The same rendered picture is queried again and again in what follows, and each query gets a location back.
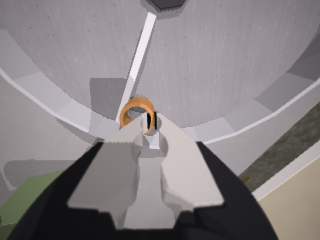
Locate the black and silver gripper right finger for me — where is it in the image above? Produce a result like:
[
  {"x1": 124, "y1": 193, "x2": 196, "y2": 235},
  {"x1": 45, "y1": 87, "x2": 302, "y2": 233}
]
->
[{"x1": 154, "y1": 111, "x2": 279, "y2": 240}]

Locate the bronze bushing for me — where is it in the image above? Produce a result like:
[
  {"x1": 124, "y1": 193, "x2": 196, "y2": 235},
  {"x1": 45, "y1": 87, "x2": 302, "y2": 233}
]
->
[{"x1": 119, "y1": 97, "x2": 155, "y2": 134}]

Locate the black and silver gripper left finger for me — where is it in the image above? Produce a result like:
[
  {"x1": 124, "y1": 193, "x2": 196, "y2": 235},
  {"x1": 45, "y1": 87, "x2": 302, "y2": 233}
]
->
[{"x1": 6, "y1": 111, "x2": 151, "y2": 240}]

